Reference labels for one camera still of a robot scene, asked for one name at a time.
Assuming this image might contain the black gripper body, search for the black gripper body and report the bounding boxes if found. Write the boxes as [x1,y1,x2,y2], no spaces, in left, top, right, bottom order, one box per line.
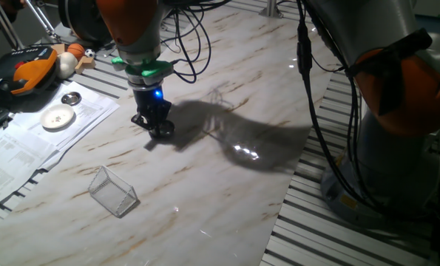
[132,83,173,123]

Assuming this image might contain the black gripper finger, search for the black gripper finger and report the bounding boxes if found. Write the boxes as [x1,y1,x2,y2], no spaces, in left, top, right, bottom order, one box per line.
[149,119,169,139]
[131,113,152,131]

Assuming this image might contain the round metal plate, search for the round metal plate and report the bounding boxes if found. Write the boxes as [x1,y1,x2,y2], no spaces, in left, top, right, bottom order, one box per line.
[148,120,176,140]

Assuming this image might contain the small shiny metal dish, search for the small shiny metal dish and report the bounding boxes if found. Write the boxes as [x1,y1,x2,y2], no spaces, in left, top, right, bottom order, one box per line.
[61,91,83,106]

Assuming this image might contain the clear plastic box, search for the clear plastic box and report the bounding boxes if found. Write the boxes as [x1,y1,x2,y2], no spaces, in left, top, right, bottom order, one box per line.
[87,165,139,218]

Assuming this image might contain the white ceramic dish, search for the white ceramic dish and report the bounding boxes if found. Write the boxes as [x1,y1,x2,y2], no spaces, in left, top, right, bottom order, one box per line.
[39,103,75,130]

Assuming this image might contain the marble pattern board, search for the marble pattern board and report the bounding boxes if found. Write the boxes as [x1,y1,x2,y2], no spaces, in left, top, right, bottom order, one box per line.
[0,0,345,266]

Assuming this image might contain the orange toy basketball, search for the orange toy basketball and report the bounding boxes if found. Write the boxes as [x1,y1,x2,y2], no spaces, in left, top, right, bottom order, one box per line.
[67,43,86,61]

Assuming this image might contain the white egg shaped ball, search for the white egg shaped ball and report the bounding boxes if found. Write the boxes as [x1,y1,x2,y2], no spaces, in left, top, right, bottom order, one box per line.
[55,51,79,80]

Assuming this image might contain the black filament spool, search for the black filament spool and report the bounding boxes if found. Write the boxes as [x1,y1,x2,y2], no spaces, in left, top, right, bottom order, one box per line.
[58,0,113,42]

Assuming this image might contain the orange black teach pendant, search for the orange black teach pendant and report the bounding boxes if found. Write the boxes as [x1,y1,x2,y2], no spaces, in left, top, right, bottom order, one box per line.
[0,44,58,100]

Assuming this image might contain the printed paper sheets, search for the printed paper sheets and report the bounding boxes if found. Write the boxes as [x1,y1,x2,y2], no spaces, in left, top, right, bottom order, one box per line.
[0,81,121,208]

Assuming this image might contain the slanted metal rod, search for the slanted metal rod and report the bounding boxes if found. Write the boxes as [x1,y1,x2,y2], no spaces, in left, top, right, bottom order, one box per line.
[22,0,64,44]
[0,0,24,50]

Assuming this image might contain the aluminium frame post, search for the aluminium frame post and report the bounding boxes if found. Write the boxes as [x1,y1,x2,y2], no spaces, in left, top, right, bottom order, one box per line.
[258,0,284,18]

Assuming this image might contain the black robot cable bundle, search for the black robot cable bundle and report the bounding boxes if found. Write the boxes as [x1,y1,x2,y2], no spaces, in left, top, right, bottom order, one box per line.
[160,0,440,222]

